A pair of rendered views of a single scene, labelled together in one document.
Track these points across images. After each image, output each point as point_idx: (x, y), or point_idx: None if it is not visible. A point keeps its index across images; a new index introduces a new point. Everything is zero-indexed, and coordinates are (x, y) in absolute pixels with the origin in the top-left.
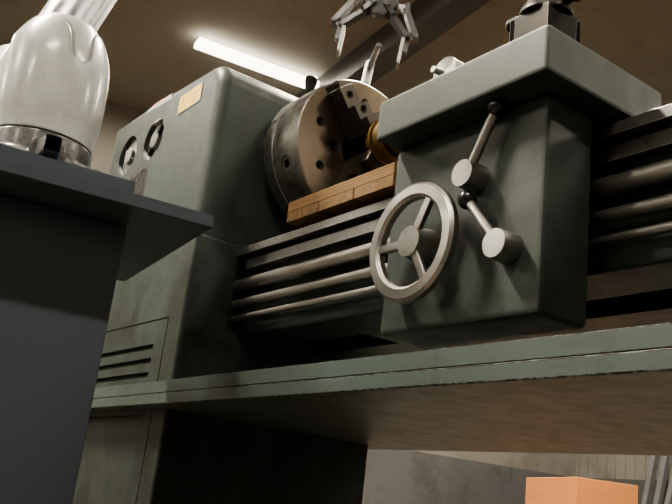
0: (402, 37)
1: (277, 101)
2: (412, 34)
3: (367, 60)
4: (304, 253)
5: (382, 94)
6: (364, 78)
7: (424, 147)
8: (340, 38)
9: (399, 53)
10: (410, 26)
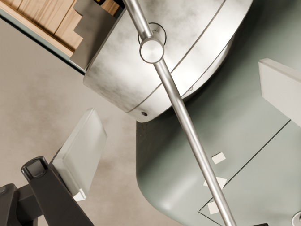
0: (62, 156)
1: (282, 0)
2: (15, 197)
3: (156, 38)
4: None
5: (112, 27)
6: (152, 31)
7: None
8: (288, 68)
9: (83, 120)
10: (5, 222)
